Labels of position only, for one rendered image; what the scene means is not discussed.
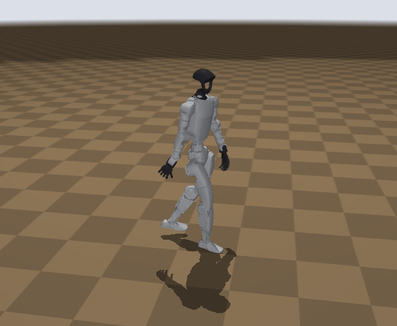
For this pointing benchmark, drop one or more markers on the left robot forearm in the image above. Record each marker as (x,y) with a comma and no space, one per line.
(219,138)

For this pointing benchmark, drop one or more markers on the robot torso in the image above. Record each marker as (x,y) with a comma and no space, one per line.
(199,127)

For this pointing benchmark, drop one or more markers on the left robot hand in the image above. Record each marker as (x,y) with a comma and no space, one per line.
(225,159)

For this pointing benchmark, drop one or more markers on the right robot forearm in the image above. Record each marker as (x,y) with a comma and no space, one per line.
(178,147)

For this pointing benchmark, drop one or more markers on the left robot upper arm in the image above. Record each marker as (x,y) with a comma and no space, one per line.
(215,124)

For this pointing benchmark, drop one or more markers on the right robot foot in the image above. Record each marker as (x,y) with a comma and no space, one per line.
(211,246)

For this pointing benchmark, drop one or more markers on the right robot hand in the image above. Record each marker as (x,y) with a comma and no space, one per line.
(167,169)

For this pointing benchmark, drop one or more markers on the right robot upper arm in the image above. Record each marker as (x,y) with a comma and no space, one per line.
(186,111)

